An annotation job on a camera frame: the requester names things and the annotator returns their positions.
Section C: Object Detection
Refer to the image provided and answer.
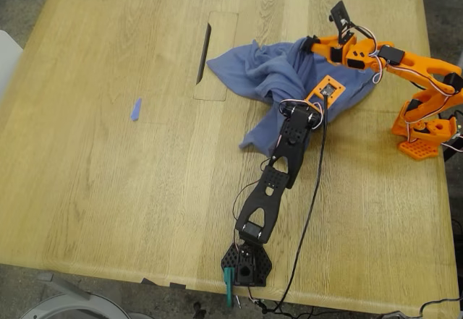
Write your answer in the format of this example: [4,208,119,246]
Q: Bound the white furniture leg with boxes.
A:
[451,49,463,81]

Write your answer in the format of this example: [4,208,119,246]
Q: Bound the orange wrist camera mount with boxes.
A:
[305,75,347,109]

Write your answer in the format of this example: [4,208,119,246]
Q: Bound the black camera USB cable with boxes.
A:
[260,93,331,315]

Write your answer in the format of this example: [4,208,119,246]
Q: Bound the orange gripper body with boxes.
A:
[328,38,381,71]

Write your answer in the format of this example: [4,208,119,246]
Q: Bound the wooden cable hatch lid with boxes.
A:
[193,10,239,102]

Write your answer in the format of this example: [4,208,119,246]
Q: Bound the white round chair base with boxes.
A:
[20,292,127,319]

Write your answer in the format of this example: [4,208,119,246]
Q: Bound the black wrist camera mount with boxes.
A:
[327,0,358,44]

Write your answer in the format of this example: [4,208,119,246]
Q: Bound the black table clamp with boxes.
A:
[441,109,463,161]

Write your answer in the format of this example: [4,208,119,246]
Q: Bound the short blue tape piece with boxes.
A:
[129,98,143,122]

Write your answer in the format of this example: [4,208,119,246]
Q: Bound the blue printed T-shirt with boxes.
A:
[206,38,377,158]

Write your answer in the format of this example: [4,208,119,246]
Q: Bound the green clamp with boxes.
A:
[223,266,236,307]

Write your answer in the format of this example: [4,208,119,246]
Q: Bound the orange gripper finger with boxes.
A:
[302,42,339,63]
[306,35,343,47]

